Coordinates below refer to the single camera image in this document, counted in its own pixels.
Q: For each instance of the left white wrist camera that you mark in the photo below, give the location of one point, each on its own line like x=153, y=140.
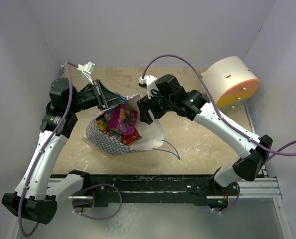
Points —
x=86, y=71

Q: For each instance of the blue checkered paper bag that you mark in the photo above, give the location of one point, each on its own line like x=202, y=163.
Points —
x=152, y=135

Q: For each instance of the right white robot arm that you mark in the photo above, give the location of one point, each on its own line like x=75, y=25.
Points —
x=165, y=94

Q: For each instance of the yellow candy snack packet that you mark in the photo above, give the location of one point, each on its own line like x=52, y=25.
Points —
x=103, y=127

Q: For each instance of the beige and orange cylinder device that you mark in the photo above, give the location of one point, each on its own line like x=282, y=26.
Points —
x=230, y=82

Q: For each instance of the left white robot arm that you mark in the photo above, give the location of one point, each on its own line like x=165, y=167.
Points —
x=33, y=199

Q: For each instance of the magenta snack packet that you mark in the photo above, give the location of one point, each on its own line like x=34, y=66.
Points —
x=122, y=119

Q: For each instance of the orange red snack packet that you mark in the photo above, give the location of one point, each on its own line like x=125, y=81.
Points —
x=129, y=139

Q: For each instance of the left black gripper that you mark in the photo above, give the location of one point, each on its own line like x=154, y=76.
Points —
x=104, y=97

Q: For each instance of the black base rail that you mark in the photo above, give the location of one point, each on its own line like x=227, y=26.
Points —
x=198, y=190

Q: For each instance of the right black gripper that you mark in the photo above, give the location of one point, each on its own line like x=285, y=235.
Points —
x=144, y=104

